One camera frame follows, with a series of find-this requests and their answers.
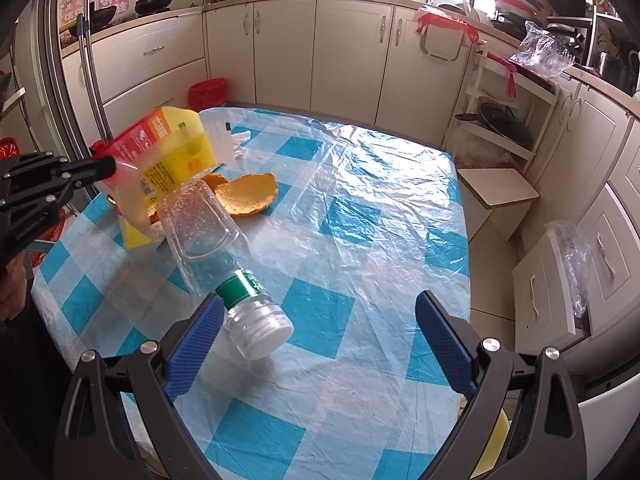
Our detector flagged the blue checked tablecloth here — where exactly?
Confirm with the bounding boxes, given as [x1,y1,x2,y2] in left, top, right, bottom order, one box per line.
[30,106,471,480]

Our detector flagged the crumpled clear plastic bag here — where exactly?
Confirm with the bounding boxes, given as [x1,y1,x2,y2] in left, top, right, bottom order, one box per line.
[516,21,576,81]

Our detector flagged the white refrigerator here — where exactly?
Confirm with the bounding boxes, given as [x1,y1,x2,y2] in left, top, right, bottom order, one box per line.
[575,360,640,480]

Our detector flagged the white storage rack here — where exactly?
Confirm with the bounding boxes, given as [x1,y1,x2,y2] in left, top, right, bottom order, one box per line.
[445,42,560,171]

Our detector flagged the white hanging bin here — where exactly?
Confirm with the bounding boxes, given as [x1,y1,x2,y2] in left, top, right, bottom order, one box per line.
[422,15,466,63]

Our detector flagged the black pan with lid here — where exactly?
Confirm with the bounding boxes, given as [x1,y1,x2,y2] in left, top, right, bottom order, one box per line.
[456,102,533,148]

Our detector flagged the clear plastic bottle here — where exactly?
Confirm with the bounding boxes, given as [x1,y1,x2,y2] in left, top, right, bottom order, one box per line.
[157,180,295,361]

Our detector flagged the red bin liner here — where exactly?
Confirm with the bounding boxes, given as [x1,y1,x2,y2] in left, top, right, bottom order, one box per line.
[416,5,481,43]

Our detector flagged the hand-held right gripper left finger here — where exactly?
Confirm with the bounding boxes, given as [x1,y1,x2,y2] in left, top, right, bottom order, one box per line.
[52,292,227,480]

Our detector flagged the yellow red snack bag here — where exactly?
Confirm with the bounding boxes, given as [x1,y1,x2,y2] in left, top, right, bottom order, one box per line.
[92,106,221,251]

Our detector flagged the black wok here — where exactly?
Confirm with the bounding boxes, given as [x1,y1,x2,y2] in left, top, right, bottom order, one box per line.
[67,5,118,38]

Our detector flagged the black toaster oven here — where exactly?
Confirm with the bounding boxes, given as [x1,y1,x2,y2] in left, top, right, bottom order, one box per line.
[547,17,591,66]

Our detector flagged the person's left hand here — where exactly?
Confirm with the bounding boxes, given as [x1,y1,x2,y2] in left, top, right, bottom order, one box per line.
[0,255,30,322]

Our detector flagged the red plastic bin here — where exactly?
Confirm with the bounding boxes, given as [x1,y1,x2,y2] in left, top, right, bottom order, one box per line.
[188,78,228,112]

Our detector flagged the metal mop pole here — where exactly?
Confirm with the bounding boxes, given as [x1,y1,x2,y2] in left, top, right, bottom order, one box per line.
[75,0,112,143]

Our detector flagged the grey door frame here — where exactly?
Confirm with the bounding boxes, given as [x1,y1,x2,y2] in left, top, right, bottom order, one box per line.
[15,0,108,201]

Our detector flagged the black kettle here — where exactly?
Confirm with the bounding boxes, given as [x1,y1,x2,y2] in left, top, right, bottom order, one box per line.
[597,50,638,96]

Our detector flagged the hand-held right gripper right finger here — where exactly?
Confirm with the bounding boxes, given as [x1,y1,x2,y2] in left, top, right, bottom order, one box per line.
[415,289,588,480]

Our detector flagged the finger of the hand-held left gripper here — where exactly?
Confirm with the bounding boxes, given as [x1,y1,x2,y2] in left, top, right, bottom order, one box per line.
[2,154,117,181]
[0,167,117,213]

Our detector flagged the white base cabinets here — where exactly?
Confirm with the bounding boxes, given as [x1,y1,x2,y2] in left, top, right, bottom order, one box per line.
[60,0,640,351]

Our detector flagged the large orange peel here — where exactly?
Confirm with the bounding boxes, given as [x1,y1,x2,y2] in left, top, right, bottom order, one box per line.
[214,172,279,217]

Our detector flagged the white wooden stool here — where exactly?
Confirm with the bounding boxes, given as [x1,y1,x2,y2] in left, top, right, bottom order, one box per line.
[456,167,540,242]

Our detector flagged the red hanging cloth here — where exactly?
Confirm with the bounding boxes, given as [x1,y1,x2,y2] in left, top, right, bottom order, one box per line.
[487,52,523,101]

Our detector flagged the clear bag in drawer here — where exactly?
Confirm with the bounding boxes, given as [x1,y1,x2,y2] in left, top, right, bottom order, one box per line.
[545,220,596,318]

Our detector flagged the open white drawer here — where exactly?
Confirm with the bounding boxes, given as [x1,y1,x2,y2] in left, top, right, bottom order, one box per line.
[512,232,591,348]

